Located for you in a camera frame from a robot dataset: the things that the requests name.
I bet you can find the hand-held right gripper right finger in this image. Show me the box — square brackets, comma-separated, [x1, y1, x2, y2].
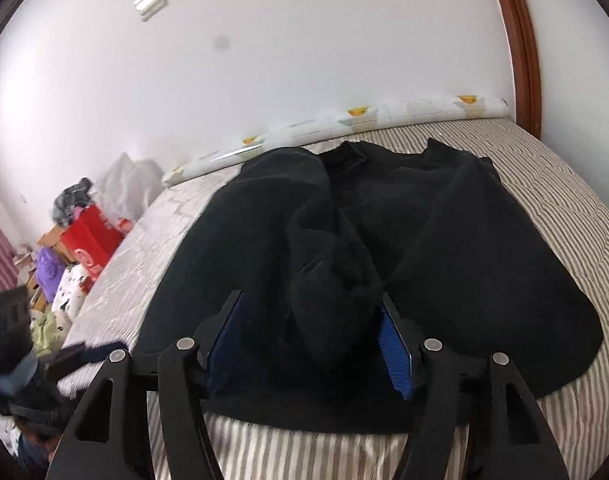
[379, 292, 571, 480]

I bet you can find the cardboard box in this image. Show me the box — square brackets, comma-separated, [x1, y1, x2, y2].
[36, 224, 69, 262]

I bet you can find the green cloth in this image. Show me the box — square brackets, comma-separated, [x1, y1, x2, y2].
[28, 310, 68, 357]

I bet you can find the grey checked cloth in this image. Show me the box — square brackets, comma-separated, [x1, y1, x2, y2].
[53, 177, 95, 227]

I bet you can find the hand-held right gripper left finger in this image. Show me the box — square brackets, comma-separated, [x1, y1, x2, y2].
[44, 290, 245, 480]

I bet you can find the white spotted bag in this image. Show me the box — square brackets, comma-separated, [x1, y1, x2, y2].
[51, 263, 94, 322]

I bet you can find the white wall switch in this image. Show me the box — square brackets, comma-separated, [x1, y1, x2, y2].
[132, 0, 166, 22]

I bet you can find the red paper bag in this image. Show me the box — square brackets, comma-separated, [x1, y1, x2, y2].
[59, 203, 134, 282]

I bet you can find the purple bag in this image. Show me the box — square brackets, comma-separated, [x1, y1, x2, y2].
[36, 246, 68, 304]

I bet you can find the black sweater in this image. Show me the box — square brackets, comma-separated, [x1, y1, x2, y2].
[133, 140, 606, 435]

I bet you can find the striped bed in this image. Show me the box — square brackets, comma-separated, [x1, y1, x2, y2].
[59, 117, 609, 480]

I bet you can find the brown wooden door frame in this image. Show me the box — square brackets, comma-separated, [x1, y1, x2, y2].
[481, 0, 543, 142]

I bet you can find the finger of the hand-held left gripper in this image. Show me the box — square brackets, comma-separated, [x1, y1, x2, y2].
[43, 341, 128, 382]

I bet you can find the white plastic bag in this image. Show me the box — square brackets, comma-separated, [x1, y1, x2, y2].
[91, 152, 165, 224]

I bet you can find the white duck-print roll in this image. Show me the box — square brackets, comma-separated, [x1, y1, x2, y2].
[162, 95, 510, 189]

